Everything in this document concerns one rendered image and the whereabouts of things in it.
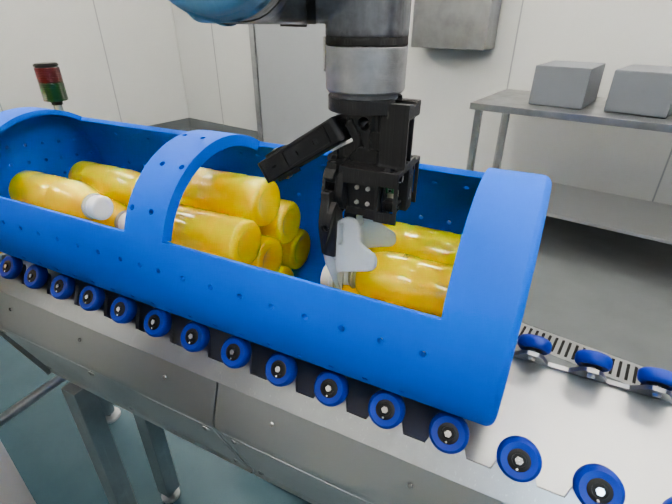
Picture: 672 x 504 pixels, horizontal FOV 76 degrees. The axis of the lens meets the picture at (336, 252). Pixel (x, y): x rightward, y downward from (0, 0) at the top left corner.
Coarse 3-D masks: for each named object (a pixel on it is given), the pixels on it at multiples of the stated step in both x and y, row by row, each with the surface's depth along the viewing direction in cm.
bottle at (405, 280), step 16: (384, 256) 48; (400, 256) 48; (416, 256) 48; (352, 272) 49; (368, 272) 48; (384, 272) 47; (400, 272) 46; (416, 272) 46; (432, 272) 45; (448, 272) 45; (352, 288) 51; (368, 288) 48; (384, 288) 46; (400, 288) 46; (416, 288) 45; (432, 288) 45; (400, 304) 46; (416, 304) 45; (432, 304) 45
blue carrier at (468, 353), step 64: (0, 128) 70; (64, 128) 84; (128, 128) 77; (0, 192) 76; (320, 192) 71; (448, 192) 59; (512, 192) 41; (64, 256) 63; (128, 256) 55; (192, 256) 50; (320, 256) 74; (512, 256) 37; (192, 320) 61; (256, 320) 50; (320, 320) 45; (384, 320) 41; (448, 320) 39; (512, 320) 36; (384, 384) 47; (448, 384) 41
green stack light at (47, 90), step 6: (42, 84) 120; (48, 84) 121; (54, 84) 121; (60, 84) 123; (42, 90) 122; (48, 90) 121; (54, 90) 122; (60, 90) 123; (42, 96) 123; (48, 96) 122; (54, 96) 122; (60, 96) 123; (66, 96) 125
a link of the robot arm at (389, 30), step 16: (320, 0) 35; (336, 0) 35; (352, 0) 35; (368, 0) 34; (384, 0) 35; (400, 0) 35; (320, 16) 36; (336, 16) 36; (352, 16) 35; (368, 16) 35; (384, 16) 35; (400, 16) 36; (336, 32) 37; (352, 32) 36; (368, 32) 36; (384, 32) 36; (400, 32) 37
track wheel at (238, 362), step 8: (232, 336) 61; (224, 344) 61; (232, 344) 60; (240, 344) 60; (248, 344) 60; (224, 352) 60; (232, 352) 60; (240, 352) 60; (248, 352) 60; (224, 360) 60; (232, 360) 60; (240, 360) 59; (248, 360) 60
